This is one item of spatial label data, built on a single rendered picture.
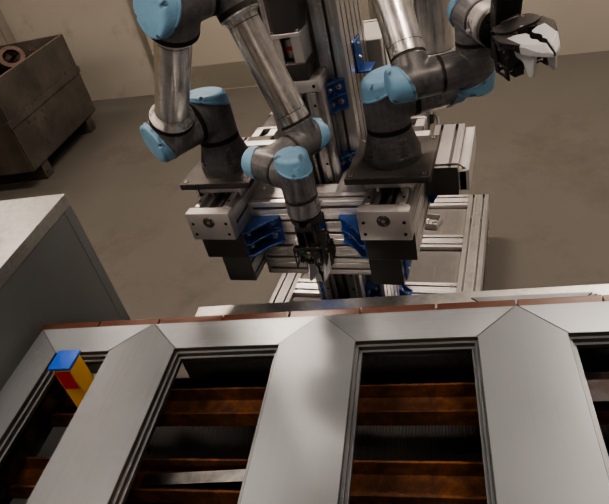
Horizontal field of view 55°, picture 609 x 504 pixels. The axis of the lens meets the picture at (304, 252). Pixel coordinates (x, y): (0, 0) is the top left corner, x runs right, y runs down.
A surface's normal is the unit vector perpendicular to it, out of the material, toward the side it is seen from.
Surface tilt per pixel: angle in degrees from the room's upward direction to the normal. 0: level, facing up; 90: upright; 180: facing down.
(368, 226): 90
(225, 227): 90
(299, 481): 0
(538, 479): 0
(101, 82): 90
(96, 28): 90
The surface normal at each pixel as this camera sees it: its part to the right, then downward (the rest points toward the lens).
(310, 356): -0.21, -0.79
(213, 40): -0.28, 0.62
